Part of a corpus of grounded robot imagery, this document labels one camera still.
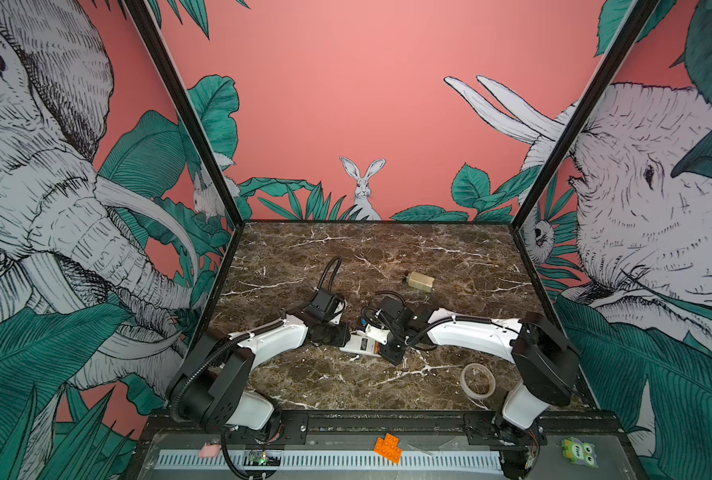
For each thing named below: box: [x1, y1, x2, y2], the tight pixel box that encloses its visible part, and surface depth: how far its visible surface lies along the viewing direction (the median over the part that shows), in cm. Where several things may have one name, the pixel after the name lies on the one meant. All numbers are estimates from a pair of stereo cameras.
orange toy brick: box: [374, 433, 402, 465], surface depth 72 cm
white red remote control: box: [339, 333, 385, 358], surface depth 88 cm
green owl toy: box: [561, 437, 599, 468], surface depth 72 cm
